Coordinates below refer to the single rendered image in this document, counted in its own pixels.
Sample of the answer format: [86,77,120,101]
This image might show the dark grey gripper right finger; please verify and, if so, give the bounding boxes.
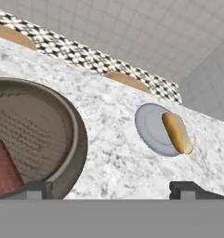
[169,181,224,201]

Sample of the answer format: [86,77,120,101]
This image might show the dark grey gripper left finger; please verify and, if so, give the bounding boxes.
[4,180,54,201]

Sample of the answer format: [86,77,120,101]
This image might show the red sausage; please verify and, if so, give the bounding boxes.
[0,137,25,195]

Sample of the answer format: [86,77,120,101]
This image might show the golden bun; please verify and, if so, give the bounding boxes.
[161,112,194,155]

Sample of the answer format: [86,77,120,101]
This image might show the grey-brown bowl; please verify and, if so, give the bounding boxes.
[0,77,88,200]

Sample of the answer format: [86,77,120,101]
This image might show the white plate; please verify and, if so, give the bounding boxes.
[134,102,182,157]

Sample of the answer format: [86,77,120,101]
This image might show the tan wooden stool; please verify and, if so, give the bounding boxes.
[0,23,37,51]
[103,71,152,95]

